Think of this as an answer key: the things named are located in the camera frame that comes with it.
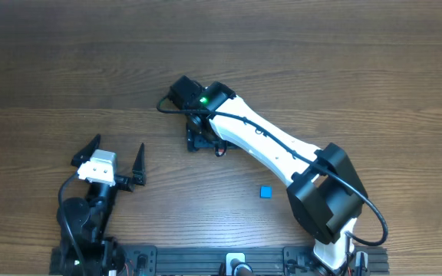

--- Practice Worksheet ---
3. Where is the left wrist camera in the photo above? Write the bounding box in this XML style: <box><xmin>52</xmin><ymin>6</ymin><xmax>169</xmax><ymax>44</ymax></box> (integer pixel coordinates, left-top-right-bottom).
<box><xmin>77</xmin><ymin>149</ymin><xmax>117</xmax><ymax>188</ymax></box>

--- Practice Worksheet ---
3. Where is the mounting rail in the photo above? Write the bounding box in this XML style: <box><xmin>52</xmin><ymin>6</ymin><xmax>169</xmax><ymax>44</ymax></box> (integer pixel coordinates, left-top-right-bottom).
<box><xmin>50</xmin><ymin>245</ymin><xmax>390</xmax><ymax>276</ymax></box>

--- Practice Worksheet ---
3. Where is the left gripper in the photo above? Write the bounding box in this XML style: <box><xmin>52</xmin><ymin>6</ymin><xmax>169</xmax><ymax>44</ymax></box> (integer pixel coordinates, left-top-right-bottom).
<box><xmin>70</xmin><ymin>133</ymin><xmax>147</xmax><ymax>192</ymax></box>

